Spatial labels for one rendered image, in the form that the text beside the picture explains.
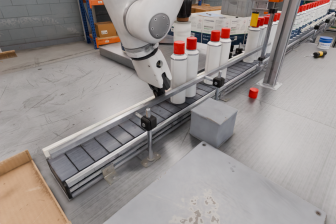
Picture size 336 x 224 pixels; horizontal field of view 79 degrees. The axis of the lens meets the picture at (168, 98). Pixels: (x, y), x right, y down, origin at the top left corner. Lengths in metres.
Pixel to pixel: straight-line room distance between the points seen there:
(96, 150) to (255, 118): 0.52
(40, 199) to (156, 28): 0.44
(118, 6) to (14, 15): 4.62
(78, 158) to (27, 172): 0.14
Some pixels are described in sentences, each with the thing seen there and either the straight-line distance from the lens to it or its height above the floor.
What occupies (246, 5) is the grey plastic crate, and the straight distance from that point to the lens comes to 2.99.
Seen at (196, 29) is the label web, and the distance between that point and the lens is 1.25.
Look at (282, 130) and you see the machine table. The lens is 0.75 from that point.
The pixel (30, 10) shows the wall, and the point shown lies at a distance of 5.02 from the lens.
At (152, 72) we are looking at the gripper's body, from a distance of 0.52.
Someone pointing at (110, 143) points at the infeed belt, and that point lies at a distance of 0.56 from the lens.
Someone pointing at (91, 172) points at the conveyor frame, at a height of 0.87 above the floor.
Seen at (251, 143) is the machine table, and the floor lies 0.83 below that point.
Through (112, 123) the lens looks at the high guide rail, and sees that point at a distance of 0.49.
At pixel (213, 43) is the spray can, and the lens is 0.77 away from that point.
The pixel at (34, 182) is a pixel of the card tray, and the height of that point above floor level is 0.83.
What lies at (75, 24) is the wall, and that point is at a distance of 5.16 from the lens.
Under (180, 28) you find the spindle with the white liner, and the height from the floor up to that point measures 1.04.
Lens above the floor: 1.25
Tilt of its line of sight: 31 degrees down
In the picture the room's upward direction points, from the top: straight up
